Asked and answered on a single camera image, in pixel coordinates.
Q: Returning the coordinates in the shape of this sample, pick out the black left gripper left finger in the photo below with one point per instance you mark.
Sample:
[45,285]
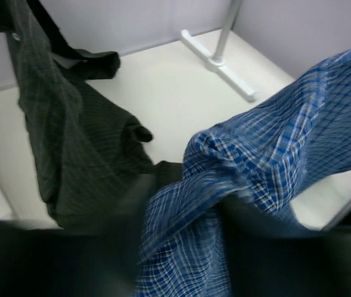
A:
[52,262]

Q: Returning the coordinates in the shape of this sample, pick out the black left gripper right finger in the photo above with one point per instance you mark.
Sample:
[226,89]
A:
[270,257]

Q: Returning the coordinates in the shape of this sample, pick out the blue plaid shirt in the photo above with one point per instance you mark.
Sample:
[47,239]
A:
[265,156]

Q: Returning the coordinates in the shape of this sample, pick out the black pinstripe shirt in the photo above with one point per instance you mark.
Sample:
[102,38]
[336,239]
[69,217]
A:
[88,151]

